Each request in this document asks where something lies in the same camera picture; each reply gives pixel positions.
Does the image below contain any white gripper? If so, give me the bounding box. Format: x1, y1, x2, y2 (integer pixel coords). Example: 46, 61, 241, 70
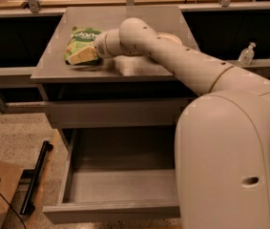
67, 29, 123, 65

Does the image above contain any green rice chip bag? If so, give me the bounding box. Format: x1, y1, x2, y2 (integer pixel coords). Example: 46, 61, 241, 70
64, 27, 101, 65

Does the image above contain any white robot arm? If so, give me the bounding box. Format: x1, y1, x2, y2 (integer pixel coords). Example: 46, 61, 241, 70
93, 18, 270, 229

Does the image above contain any grey drawer cabinet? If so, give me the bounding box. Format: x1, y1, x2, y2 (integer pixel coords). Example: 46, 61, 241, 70
30, 5, 205, 146

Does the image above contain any open grey lower drawer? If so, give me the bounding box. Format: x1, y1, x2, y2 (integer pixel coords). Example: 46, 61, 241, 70
43, 126, 179, 224

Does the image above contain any white paper bowl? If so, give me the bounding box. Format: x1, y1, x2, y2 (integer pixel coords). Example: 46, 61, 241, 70
157, 32, 182, 45

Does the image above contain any clear sanitizer bottle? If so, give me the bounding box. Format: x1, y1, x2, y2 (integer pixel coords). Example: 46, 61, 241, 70
238, 42, 256, 66

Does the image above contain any black left floor stand bar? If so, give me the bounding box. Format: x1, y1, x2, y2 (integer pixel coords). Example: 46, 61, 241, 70
20, 140, 53, 216

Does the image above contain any grey metal rail frame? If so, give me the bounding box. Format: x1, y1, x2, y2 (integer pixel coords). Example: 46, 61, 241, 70
0, 0, 270, 115

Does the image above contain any black floor cable left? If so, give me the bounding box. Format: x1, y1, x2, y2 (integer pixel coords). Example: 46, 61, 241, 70
0, 177, 28, 229

